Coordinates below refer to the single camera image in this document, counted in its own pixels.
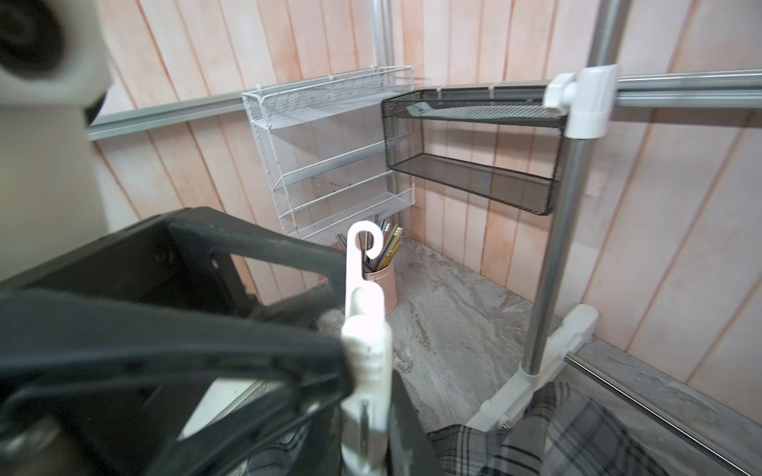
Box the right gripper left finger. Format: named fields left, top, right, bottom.
left=291, top=408, right=343, bottom=476

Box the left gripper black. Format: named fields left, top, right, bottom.
left=1, top=213, right=354, bottom=475

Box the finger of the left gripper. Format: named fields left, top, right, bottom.
left=166, top=207, right=346, bottom=327

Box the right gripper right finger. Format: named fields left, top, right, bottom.
left=388, top=371, right=444, bottom=476

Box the white clothespin with hook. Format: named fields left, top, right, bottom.
left=341, top=220, right=393, bottom=475

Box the grey plaid shirt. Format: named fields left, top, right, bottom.
left=243, top=380, right=671, bottom=476

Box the white booklet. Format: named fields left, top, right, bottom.
left=178, top=379, right=280, bottom=440

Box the pink pencil cup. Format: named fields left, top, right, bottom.
left=363, top=215, right=405, bottom=315

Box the metal clothes rack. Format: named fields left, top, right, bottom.
left=468, top=1, right=761, bottom=475

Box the white wire mesh shelf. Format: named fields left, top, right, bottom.
left=242, top=65, right=415, bottom=246

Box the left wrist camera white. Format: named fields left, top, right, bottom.
left=1, top=1, right=111, bottom=279

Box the black mesh wall basket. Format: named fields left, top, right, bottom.
left=381, top=85, right=567, bottom=216

